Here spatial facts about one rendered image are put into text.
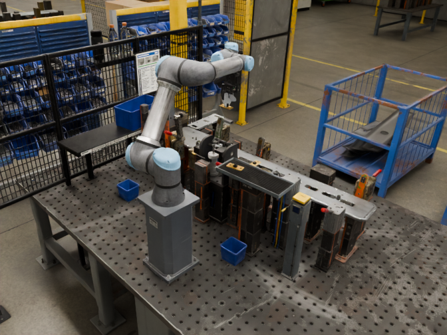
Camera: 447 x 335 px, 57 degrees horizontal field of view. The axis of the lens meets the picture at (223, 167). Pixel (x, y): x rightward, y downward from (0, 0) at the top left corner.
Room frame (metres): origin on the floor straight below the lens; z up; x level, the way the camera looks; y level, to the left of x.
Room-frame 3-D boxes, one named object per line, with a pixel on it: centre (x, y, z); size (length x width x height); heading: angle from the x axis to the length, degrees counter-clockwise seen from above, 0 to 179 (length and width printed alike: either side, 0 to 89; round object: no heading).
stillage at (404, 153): (3.91, -1.63, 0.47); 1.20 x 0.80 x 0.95; 136
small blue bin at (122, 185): (2.13, 0.59, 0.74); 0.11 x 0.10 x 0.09; 51
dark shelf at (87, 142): (2.49, 0.64, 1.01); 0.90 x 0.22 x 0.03; 141
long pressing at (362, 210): (2.07, -0.20, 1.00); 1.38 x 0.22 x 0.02; 51
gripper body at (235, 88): (2.24, -0.02, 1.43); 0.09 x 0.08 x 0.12; 49
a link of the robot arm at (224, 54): (2.15, 0.02, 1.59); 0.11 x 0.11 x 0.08; 59
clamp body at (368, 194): (1.86, -0.75, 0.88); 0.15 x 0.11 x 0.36; 141
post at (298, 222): (1.51, -0.35, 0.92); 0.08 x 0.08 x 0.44; 51
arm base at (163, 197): (1.55, 0.25, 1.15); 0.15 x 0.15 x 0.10
